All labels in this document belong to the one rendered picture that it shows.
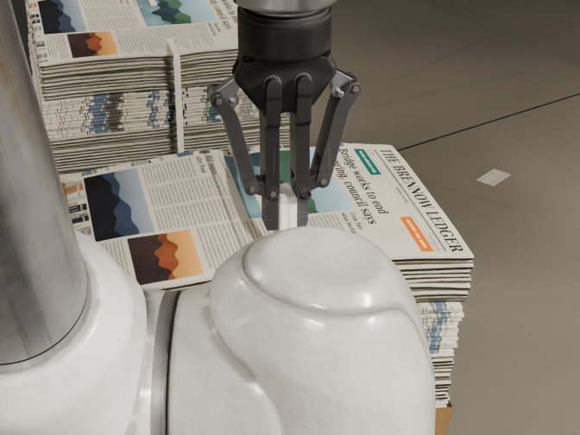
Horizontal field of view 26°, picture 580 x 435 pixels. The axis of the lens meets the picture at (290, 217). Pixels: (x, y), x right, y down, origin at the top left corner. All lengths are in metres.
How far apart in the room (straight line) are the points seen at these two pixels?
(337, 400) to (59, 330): 0.18
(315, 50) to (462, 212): 2.62
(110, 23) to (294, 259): 1.10
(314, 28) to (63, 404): 0.37
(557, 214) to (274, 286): 2.85
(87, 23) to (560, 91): 2.77
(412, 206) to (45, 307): 0.68
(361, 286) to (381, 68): 3.76
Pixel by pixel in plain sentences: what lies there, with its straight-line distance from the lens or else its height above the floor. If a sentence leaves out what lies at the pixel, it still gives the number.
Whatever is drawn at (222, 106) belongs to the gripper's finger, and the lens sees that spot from 1.02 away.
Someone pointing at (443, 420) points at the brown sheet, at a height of 0.86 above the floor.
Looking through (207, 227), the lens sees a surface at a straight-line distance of 1.29.
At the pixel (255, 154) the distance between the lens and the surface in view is 1.44.
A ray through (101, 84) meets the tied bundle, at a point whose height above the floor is 1.02.
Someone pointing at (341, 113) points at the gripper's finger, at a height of 1.27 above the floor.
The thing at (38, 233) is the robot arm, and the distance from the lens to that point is 0.69.
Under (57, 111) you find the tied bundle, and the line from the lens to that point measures 1.78.
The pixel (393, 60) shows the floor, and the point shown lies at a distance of 4.62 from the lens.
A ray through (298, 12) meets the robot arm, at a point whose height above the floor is 1.37.
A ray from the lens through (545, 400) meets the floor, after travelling 2.88.
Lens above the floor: 1.70
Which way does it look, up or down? 29 degrees down
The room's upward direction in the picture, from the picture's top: straight up
